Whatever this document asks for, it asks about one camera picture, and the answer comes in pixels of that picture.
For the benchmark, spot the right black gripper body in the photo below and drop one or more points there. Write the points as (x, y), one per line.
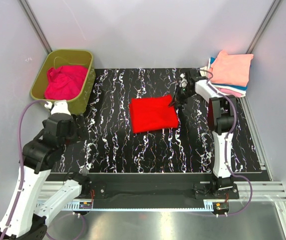
(183, 94)

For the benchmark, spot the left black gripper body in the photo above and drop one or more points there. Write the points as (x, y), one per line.
(72, 136)

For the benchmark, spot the red t-shirt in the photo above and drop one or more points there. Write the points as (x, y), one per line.
(151, 114)

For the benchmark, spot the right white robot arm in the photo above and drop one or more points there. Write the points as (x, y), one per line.
(221, 121)

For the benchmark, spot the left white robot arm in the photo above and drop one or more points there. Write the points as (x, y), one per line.
(24, 220)

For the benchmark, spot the magenta t-shirt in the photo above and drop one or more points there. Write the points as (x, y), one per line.
(65, 82)

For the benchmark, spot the folded pink t-shirt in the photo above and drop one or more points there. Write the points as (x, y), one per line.
(231, 92)

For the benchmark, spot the folded peach t-shirt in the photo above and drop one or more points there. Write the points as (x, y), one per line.
(231, 69)

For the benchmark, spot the folded blue t-shirt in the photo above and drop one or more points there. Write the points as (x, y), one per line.
(243, 88)

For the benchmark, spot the olive green plastic bin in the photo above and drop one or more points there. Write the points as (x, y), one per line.
(66, 57)

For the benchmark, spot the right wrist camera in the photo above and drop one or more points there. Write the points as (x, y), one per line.
(183, 83)

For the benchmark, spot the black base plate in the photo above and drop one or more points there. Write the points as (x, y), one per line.
(149, 177)

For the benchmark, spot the left aluminium corner post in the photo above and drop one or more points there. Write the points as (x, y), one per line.
(35, 25)

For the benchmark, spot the aluminium corner post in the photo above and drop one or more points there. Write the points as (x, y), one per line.
(35, 25)
(264, 25)

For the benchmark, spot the aluminium frame rail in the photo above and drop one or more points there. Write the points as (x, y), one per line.
(259, 191)

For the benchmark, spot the right aluminium corner post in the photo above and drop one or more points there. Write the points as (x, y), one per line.
(264, 25)

